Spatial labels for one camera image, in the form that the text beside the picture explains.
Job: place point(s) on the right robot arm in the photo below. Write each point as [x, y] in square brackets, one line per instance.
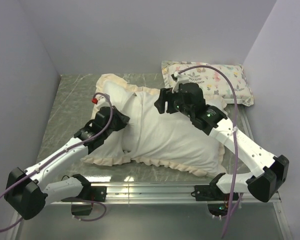
[267, 171]

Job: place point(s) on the black left base box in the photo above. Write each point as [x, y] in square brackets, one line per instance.
[81, 209]

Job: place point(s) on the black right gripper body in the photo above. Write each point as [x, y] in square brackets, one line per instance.
[175, 103]

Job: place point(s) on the animal print pillow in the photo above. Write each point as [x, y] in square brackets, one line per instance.
[212, 82]

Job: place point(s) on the white pillow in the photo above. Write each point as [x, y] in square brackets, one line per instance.
[165, 135]

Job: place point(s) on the grey and cream ruffled pillowcase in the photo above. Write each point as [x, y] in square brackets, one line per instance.
[120, 160]

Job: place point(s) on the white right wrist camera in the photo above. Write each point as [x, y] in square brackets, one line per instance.
[179, 78]

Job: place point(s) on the right base electronics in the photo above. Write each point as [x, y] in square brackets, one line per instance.
[219, 210]

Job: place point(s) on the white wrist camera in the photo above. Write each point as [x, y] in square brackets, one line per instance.
[99, 102]
[179, 78]

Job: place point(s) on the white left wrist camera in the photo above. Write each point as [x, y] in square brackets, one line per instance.
[99, 102]

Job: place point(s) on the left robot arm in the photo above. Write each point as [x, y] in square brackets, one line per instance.
[30, 190]

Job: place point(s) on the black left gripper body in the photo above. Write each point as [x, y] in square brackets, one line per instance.
[119, 123]

